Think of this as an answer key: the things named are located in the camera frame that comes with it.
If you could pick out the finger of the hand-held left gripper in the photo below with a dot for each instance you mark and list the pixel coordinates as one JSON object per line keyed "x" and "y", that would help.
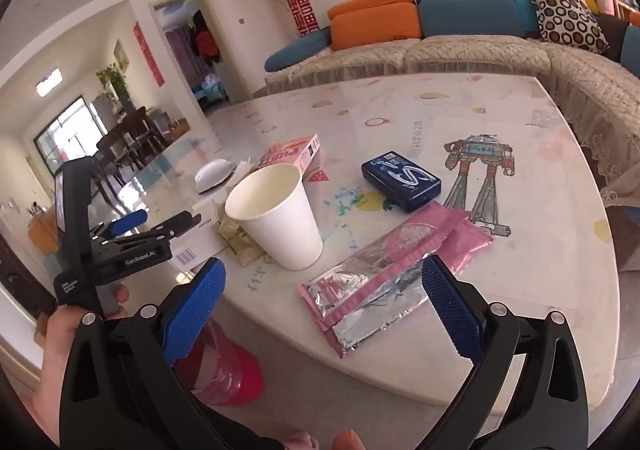
{"x": 177, "y": 224}
{"x": 129, "y": 221}

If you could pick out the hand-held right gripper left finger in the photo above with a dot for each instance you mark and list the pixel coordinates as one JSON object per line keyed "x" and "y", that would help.
{"x": 196, "y": 307}

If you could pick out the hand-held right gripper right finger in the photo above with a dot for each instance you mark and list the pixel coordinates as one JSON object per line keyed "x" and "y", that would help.
{"x": 450, "y": 310}

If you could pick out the red bin with plastic bag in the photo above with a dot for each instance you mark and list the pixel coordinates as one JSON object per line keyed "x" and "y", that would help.
{"x": 227, "y": 365}

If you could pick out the gold foil wrapper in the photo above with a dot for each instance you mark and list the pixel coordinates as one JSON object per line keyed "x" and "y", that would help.
{"x": 241, "y": 244}

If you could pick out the pink foil wrapper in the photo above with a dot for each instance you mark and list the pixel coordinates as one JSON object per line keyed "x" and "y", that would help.
{"x": 380, "y": 275}

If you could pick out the person's left hand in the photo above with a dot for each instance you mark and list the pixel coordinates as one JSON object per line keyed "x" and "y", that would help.
{"x": 50, "y": 355}

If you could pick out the white box with barcode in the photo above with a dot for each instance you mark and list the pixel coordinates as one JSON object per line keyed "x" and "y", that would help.
{"x": 200, "y": 230}

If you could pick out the orange wooden cabinet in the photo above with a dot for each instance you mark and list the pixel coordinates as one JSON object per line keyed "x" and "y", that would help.
{"x": 42, "y": 227}

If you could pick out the white face mask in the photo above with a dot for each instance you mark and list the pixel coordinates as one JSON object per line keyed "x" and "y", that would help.
{"x": 212, "y": 175}

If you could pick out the fruit printed tablecloth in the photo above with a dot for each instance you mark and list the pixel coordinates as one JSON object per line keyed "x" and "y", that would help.
{"x": 525, "y": 280}

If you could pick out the dark wooden dining set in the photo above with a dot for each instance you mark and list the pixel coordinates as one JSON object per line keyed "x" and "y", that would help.
{"x": 130, "y": 135}

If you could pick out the large window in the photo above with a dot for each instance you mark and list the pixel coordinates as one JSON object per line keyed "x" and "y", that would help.
{"x": 70, "y": 130}

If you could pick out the white paper cup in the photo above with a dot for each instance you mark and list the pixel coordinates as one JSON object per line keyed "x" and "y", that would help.
{"x": 280, "y": 225}

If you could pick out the robot drawing paper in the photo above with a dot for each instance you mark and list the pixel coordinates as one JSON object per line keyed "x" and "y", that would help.
{"x": 480, "y": 180}

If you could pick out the pink cardboard box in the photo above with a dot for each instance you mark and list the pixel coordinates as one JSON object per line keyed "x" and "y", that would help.
{"x": 295, "y": 150}

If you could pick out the blue gum box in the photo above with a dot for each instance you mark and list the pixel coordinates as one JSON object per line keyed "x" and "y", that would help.
{"x": 400, "y": 180}

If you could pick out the green potted plant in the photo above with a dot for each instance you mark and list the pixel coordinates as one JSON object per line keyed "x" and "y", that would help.
{"x": 115, "y": 80}

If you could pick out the ceiling light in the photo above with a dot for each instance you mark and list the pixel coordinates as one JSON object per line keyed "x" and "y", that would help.
{"x": 50, "y": 81}

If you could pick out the person's bare foot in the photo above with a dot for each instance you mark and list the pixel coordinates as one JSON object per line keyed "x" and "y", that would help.
{"x": 347, "y": 441}

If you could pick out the open doorway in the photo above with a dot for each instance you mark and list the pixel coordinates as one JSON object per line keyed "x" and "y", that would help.
{"x": 192, "y": 50}

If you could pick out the blue armrest cushion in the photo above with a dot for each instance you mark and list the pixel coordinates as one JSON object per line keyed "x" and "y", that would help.
{"x": 297, "y": 50}

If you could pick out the beige quilted sofa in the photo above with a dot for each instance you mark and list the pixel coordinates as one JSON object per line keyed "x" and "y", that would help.
{"x": 450, "y": 55}

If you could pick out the orange sofa cushion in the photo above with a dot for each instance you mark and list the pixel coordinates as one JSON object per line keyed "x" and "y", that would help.
{"x": 375, "y": 29}
{"x": 372, "y": 0}

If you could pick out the polka dot pillow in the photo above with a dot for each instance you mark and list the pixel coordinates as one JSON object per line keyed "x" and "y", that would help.
{"x": 565, "y": 10}

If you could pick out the dark brown pillow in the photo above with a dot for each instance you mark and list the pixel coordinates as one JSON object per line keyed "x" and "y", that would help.
{"x": 612, "y": 33}

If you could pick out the red wall banner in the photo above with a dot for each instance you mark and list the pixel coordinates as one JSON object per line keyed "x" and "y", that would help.
{"x": 150, "y": 53}

